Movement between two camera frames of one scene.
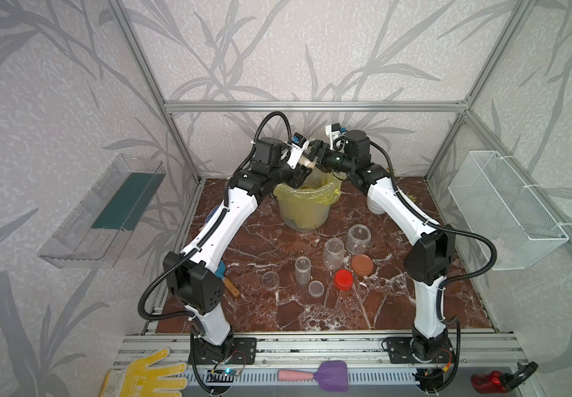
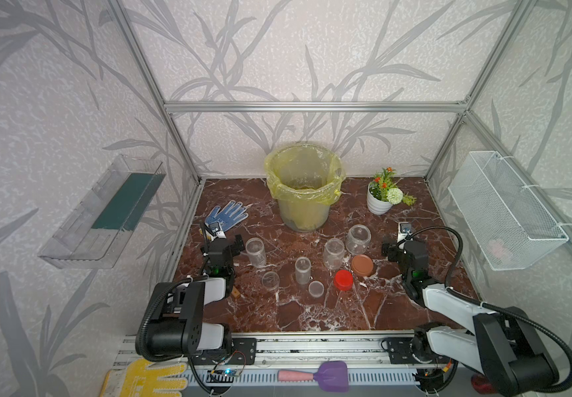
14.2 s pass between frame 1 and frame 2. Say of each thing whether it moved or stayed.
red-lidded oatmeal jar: stayed
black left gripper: moved
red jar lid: stayed
